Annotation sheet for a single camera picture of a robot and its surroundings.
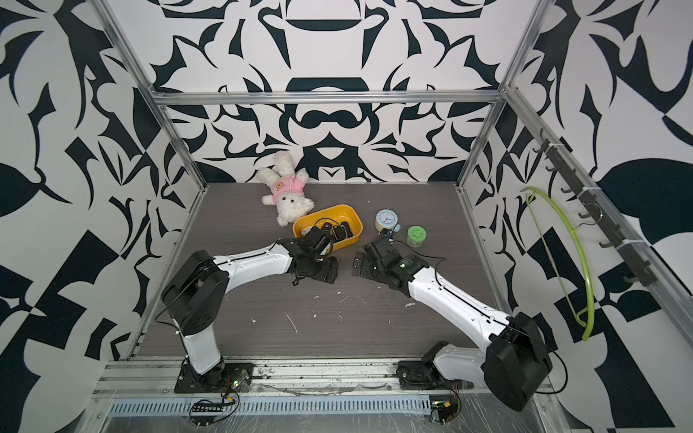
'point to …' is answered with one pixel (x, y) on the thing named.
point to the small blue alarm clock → (387, 217)
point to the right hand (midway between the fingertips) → (365, 263)
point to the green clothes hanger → (591, 309)
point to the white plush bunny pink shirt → (287, 189)
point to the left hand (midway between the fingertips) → (325, 267)
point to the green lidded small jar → (415, 236)
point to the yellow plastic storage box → (335, 215)
